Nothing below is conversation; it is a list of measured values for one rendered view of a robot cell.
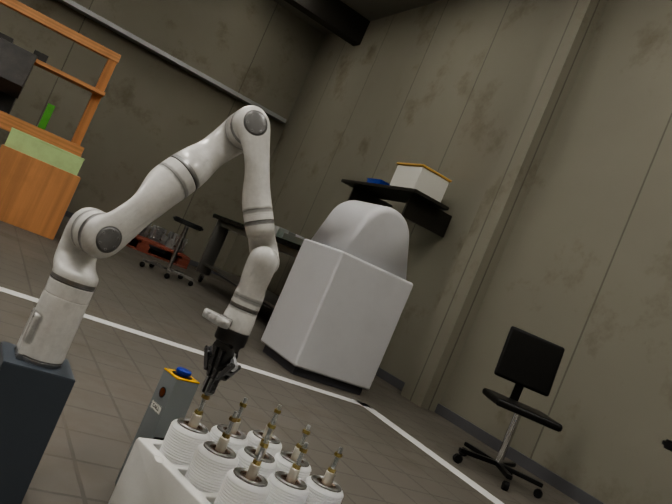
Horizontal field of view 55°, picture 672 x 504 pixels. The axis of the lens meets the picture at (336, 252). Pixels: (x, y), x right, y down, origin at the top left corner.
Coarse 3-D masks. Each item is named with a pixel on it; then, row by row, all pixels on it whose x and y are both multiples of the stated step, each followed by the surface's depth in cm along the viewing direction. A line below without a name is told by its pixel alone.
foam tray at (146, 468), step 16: (144, 448) 146; (128, 464) 148; (144, 464) 144; (160, 464) 140; (128, 480) 146; (144, 480) 142; (160, 480) 139; (176, 480) 135; (112, 496) 148; (128, 496) 144; (144, 496) 141; (160, 496) 137; (176, 496) 134; (192, 496) 131; (208, 496) 133
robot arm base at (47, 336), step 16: (48, 288) 130; (64, 288) 129; (48, 304) 129; (64, 304) 129; (80, 304) 131; (32, 320) 128; (48, 320) 129; (64, 320) 130; (80, 320) 133; (32, 336) 129; (48, 336) 129; (64, 336) 131; (16, 352) 130; (32, 352) 128; (48, 352) 129; (64, 352) 132; (48, 368) 130
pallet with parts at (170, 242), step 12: (144, 228) 940; (156, 228) 950; (132, 240) 947; (144, 240) 879; (156, 240) 950; (168, 240) 941; (144, 252) 882; (156, 252) 964; (168, 252) 972; (180, 252) 937; (180, 264) 905
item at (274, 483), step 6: (270, 474) 141; (270, 480) 138; (276, 480) 138; (270, 486) 138; (276, 486) 137; (282, 486) 137; (288, 486) 137; (270, 492) 137; (276, 492) 136; (282, 492) 136; (288, 492) 136; (294, 492) 136; (300, 492) 137; (306, 492) 139; (270, 498) 137; (276, 498) 136; (282, 498) 136; (288, 498) 136; (294, 498) 136; (300, 498) 137; (306, 498) 139
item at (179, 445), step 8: (176, 424) 147; (168, 432) 147; (176, 432) 145; (184, 432) 145; (192, 432) 145; (208, 432) 150; (168, 440) 146; (176, 440) 145; (184, 440) 144; (192, 440) 145; (200, 440) 146; (208, 440) 149; (160, 448) 148; (168, 448) 145; (176, 448) 144; (184, 448) 144; (192, 448) 145; (168, 456) 145; (176, 456) 144; (184, 456) 145; (192, 456) 145; (176, 464) 144; (184, 464) 145
